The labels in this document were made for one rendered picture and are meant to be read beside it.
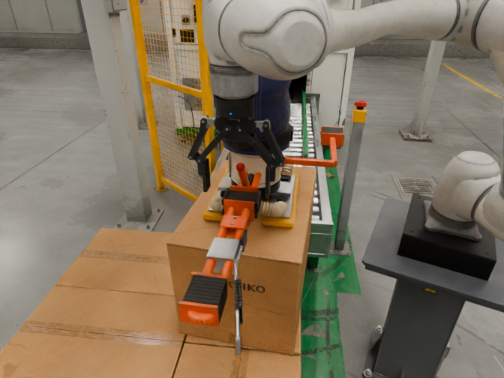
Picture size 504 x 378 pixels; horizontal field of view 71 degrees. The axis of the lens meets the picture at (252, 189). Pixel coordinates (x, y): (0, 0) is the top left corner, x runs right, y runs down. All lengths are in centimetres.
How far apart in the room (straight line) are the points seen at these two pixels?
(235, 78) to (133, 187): 214
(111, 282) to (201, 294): 95
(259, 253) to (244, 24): 68
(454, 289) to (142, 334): 106
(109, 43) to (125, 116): 45
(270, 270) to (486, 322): 163
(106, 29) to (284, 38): 201
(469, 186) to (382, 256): 37
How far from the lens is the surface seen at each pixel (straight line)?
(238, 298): 68
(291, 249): 104
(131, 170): 266
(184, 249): 108
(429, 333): 170
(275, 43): 45
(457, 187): 134
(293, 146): 276
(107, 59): 245
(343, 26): 57
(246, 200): 96
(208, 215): 114
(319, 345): 202
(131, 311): 148
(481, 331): 238
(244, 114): 68
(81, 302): 158
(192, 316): 69
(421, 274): 137
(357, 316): 219
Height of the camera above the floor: 160
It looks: 30 degrees down
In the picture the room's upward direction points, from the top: straight up
